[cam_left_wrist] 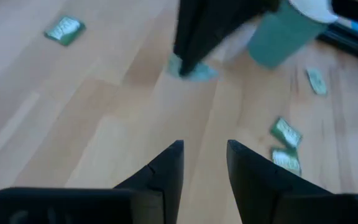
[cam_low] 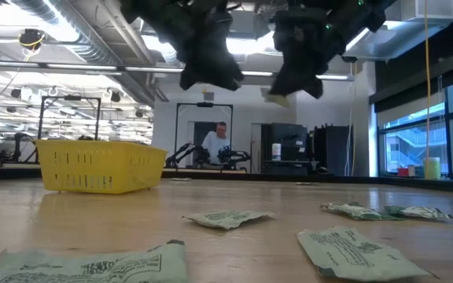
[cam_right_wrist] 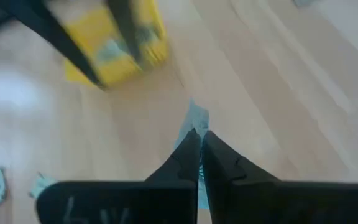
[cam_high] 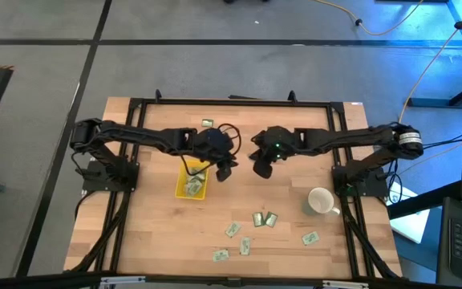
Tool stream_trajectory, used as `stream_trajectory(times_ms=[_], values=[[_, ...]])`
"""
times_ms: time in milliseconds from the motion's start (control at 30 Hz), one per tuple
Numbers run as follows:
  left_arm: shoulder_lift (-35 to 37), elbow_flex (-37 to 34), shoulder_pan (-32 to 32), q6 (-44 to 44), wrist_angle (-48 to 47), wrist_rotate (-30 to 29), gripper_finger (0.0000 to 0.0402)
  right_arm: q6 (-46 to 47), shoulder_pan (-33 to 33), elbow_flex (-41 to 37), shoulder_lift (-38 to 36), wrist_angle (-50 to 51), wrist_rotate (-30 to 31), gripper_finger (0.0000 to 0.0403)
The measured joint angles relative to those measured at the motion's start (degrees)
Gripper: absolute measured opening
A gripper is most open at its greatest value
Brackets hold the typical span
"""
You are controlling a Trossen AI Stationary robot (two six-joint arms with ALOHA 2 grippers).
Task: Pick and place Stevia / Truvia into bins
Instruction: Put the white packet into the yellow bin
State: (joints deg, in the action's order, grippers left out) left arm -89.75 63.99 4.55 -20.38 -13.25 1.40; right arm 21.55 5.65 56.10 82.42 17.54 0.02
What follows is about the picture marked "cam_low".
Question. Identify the black background robot arm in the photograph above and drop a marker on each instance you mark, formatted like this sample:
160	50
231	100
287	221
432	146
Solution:
203	155
230	155
17	147

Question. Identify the black aluminium table frame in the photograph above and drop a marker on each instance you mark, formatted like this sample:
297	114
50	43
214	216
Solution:
427	184

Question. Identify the black storage cabinet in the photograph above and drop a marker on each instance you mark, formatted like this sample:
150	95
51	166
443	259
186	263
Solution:
332	149
289	137

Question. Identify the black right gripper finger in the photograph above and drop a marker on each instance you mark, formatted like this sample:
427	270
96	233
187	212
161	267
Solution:
311	84
283	84

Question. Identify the black ceiling camera dome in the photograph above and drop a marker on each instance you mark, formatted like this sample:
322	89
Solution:
349	59

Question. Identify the long ceiling light strip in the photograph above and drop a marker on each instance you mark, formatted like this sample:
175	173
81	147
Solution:
152	69

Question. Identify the person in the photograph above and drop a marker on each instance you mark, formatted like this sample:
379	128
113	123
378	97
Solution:
214	145

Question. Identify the green and white sweetener packet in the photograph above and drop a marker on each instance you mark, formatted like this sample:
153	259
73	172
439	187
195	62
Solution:
180	179
423	213
356	212

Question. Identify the black track spotlight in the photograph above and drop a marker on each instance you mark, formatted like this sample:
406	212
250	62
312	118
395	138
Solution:
115	96

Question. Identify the background workbench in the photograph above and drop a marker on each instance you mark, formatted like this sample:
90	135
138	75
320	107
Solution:
203	170

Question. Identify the black round ceiling device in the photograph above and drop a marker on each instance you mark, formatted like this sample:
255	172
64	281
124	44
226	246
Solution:
31	38

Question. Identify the white wipes canister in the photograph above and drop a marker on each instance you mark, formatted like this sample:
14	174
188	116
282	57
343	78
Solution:
276	151

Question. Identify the black background gantry frame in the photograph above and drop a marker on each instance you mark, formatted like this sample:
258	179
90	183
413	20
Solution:
72	98
205	104

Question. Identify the pale green sweetener packet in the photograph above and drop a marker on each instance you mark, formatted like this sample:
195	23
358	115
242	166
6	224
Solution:
307	183
352	251
226	219
279	100
93	267

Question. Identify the small red box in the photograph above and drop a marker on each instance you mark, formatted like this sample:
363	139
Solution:
403	172

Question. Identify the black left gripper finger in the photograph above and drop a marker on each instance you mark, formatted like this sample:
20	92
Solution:
193	76
228	78

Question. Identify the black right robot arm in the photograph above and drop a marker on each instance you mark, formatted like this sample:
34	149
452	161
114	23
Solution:
352	19

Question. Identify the yellow-green plastic container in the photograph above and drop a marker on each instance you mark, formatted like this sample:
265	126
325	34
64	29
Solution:
432	169

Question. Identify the yellow plastic slotted basket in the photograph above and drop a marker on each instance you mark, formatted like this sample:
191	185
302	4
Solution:
100	167

